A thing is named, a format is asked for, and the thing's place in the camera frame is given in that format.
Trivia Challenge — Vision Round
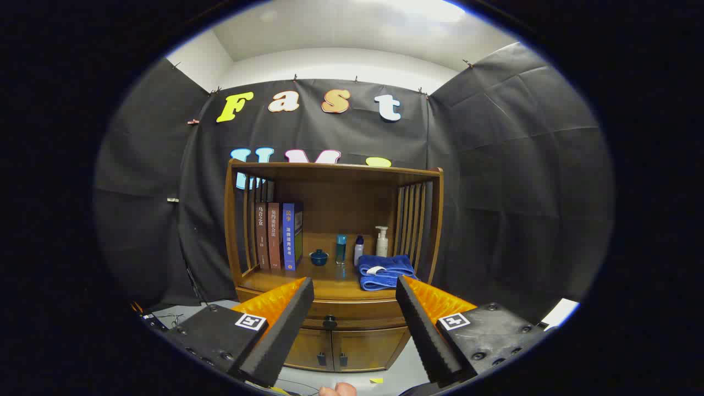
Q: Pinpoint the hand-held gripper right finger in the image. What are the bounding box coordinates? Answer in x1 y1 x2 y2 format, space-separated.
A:
395 275 551 386

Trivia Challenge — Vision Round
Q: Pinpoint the black floor cable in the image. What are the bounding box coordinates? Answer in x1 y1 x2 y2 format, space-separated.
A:
140 311 185 331

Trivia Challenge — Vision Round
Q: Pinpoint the wooden drawer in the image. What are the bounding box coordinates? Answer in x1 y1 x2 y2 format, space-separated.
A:
299 299 409 331

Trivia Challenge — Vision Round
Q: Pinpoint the wooden cabinet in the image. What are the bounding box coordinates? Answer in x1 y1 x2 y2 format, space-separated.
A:
224 159 444 373

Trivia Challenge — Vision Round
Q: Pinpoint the blue book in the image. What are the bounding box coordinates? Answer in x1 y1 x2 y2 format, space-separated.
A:
282 202 304 272

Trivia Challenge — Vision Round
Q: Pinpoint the brown book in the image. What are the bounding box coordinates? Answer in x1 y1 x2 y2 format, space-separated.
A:
267 202 284 270
255 202 270 270

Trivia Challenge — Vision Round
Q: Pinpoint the folded blue towel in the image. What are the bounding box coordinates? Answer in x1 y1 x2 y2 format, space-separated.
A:
358 254 417 292

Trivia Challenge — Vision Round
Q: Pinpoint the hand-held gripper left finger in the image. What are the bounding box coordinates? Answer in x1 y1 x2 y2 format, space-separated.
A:
165 277 315 388

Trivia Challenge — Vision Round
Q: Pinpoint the wooden cabinet door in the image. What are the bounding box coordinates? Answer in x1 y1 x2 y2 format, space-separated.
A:
283 329 334 372
332 327 410 372

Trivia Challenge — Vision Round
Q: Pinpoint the black backdrop cloth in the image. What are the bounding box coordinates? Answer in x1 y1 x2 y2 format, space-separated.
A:
93 43 614 325

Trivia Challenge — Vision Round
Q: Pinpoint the wooden countertop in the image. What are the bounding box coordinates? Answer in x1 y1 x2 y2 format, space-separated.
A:
239 234 430 301

